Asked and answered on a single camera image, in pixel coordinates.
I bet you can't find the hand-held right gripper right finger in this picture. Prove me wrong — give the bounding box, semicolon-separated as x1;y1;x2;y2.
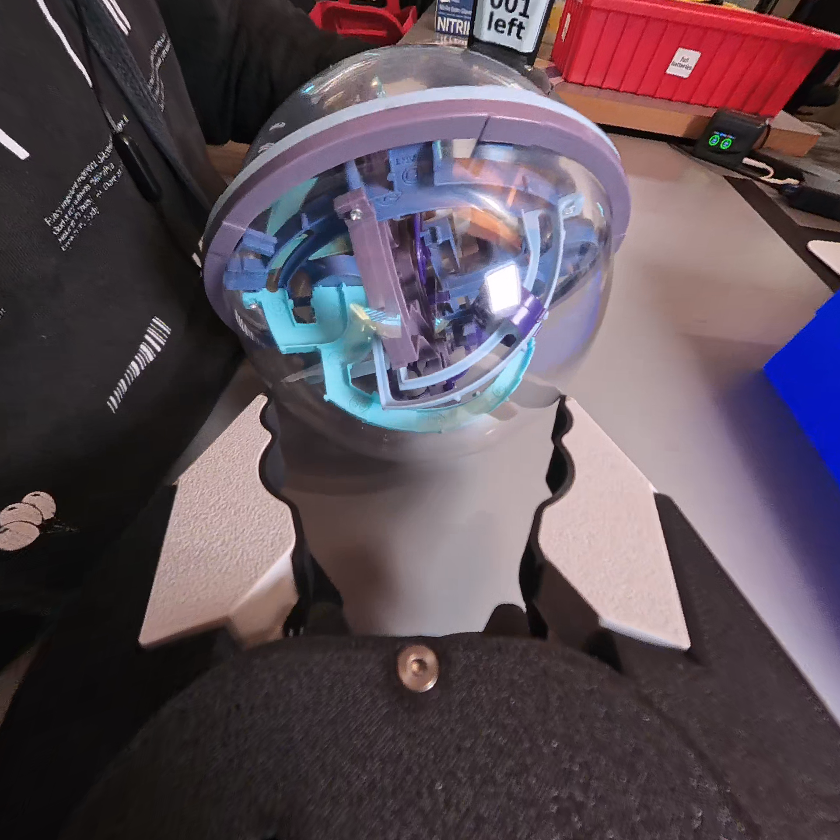
518;394;693;654

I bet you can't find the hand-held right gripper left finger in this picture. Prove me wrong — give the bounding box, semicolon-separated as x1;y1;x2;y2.
136;392;342;651

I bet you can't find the clear plastic maze ball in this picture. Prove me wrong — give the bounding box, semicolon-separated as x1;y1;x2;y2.
200;45;632;457

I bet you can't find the blue glove box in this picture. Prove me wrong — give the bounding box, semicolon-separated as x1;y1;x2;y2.
434;0;476;37

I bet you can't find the red plastic bin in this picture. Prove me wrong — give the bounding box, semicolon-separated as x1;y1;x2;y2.
551;0;840;109

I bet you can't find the wooden shelf board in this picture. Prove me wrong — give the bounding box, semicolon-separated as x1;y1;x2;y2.
558;85;821;157

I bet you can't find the blue plastic bin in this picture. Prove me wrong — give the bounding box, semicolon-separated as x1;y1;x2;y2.
763;289;840;487

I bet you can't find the black label printer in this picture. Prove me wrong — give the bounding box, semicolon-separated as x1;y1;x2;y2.
694;108;772;161

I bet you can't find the person's black hoodie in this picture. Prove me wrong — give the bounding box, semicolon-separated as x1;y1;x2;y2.
0;0;368;657

